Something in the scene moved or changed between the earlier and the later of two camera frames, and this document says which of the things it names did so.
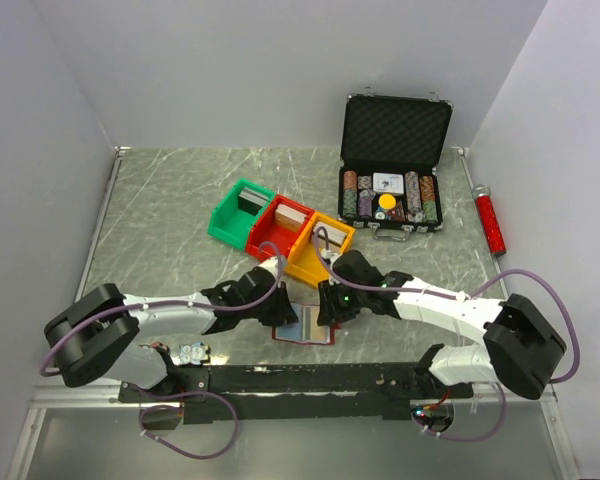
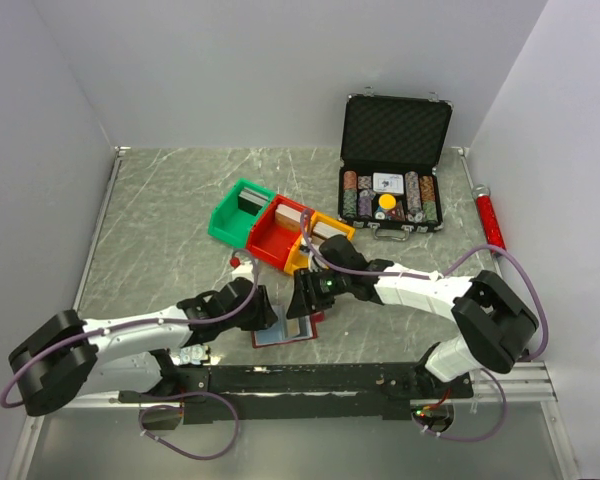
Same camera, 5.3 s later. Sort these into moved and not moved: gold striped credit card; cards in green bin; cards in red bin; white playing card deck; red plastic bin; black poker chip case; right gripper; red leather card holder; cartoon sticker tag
Moved: red leather card holder; gold striped credit card; right gripper
Not moved: white playing card deck; cartoon sticker tag; black poker chip case; cards in green bin; cards in red bin; red plastic bin
